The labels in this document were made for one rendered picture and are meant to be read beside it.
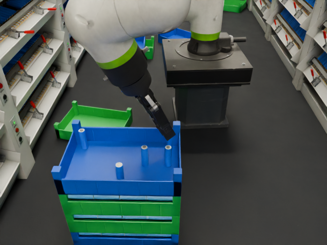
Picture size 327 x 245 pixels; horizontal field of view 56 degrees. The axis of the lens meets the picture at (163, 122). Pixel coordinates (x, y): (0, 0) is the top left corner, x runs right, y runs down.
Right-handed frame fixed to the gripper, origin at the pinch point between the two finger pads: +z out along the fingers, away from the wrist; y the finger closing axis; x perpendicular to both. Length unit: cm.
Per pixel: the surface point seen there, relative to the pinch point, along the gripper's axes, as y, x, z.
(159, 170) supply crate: -6.3, 7.8, 5.6
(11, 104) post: 48, 36, -6
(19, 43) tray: 65, 22, -15
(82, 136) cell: 11.0, 19.0, -5.0
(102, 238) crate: -5.6, 32.2, 15.2
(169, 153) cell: -6.4, 3.3, 2.4
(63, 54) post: 103, 13, 17
